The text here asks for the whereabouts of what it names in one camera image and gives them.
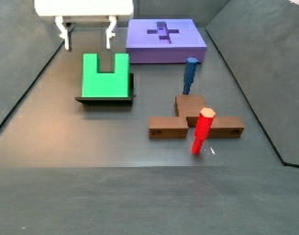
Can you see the green U-shaped block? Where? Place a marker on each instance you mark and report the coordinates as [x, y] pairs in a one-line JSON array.
[[106, 85]]

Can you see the dark angled fixture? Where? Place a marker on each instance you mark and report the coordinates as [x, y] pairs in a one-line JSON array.
[[111, 101]]

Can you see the brown cross-shaped block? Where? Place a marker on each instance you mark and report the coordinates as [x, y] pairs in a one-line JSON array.
[[174, 127]]

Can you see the blue hexagonal peg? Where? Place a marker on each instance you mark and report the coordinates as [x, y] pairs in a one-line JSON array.
[[190, 74]]

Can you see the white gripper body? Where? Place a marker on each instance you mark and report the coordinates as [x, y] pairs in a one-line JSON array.
[[84, 7]]

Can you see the red hexagonal peg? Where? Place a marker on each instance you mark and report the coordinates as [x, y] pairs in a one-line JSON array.
[[203, 126]]

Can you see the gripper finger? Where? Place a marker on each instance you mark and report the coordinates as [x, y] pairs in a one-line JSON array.
[[110, 32], [62, 25]]

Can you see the purple board with cross slot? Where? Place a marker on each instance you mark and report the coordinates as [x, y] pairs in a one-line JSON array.
[[165, 41]]

